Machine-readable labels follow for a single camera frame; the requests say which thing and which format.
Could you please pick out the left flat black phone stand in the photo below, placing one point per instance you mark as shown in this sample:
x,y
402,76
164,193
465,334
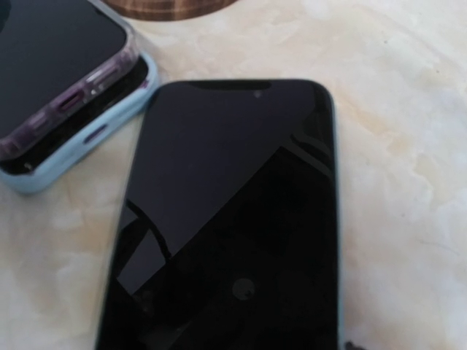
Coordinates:
x,y
167,10

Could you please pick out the blue cased bottom phone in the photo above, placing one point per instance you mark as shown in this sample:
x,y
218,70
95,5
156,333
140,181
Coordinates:
x,y
72,141

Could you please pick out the black phone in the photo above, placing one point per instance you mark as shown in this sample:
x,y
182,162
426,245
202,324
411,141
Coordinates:
x,y
228,236
56,57

